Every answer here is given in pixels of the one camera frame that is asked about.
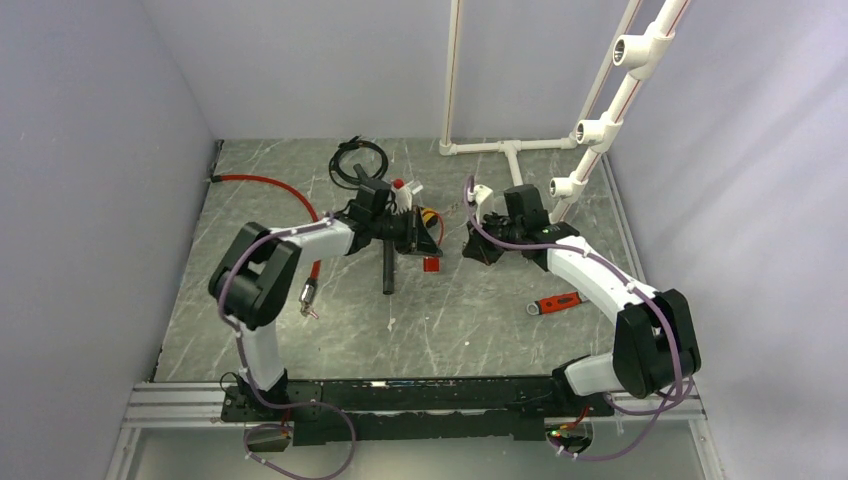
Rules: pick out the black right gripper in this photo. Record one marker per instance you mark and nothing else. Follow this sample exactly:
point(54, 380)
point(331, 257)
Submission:
point(477, 247)

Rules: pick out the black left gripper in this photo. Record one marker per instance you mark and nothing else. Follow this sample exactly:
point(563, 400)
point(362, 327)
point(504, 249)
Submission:
point(417, 240)

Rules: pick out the yellow padlock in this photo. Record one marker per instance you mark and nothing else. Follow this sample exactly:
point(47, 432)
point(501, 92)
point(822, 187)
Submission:
point(429, 217)

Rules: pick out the small silver keys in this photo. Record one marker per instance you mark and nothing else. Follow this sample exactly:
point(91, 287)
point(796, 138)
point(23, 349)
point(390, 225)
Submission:
point(307, 311)

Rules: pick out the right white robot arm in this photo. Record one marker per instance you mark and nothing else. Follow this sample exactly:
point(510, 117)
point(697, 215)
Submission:
point(655, 347)

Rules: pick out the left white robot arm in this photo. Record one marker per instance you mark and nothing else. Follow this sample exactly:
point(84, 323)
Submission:
point(252, 282)

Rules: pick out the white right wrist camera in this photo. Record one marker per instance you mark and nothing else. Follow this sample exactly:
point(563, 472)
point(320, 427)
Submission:
point(480, 199)

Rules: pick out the red handled wrench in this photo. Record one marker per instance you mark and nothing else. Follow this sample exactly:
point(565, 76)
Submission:
point(553, 304)

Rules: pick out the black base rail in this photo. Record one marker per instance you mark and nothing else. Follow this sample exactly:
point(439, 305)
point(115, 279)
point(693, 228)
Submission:
point(320, 411)

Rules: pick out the white pvc pipe frame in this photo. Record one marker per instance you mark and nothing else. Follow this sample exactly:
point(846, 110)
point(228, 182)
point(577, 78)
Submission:
point(547, 75)

